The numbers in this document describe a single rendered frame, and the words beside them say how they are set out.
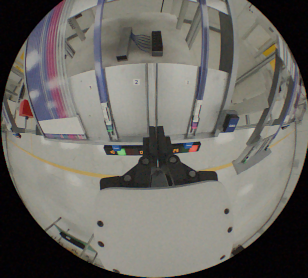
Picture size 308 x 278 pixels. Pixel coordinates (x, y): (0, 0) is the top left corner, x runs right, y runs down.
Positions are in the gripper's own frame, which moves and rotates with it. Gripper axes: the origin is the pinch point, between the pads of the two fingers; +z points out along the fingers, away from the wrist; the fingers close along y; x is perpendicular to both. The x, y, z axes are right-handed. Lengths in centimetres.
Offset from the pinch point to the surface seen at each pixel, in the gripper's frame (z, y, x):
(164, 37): 58, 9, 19
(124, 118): 14.4, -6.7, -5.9
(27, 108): 25, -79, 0
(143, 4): 174, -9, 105
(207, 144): 57, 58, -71
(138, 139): 12.9, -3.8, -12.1
